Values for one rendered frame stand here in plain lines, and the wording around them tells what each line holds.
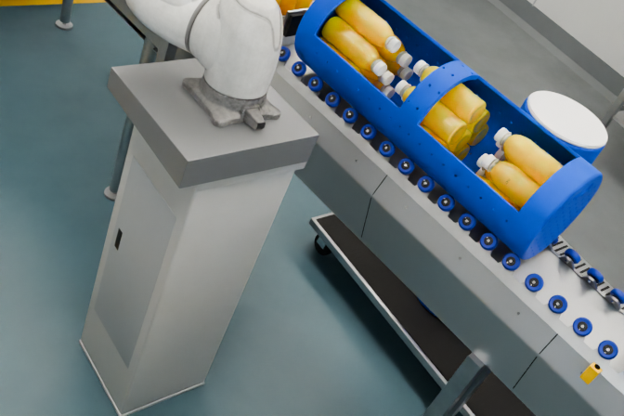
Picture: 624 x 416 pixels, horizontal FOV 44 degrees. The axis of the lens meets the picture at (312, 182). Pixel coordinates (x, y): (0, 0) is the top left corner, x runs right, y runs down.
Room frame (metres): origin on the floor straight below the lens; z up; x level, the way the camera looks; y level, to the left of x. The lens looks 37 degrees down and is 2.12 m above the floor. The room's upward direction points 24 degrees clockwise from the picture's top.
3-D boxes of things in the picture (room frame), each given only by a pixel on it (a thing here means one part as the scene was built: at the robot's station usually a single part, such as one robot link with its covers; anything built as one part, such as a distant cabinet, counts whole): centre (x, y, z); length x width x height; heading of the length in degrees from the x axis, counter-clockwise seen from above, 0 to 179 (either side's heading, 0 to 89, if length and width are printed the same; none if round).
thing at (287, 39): (2.15, 0.24, 0.99); 0.10 x 0.02 x 0.12; 149
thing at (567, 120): (2.28, -0.65, 1.03); 0.28 x 0.28 x 0.01
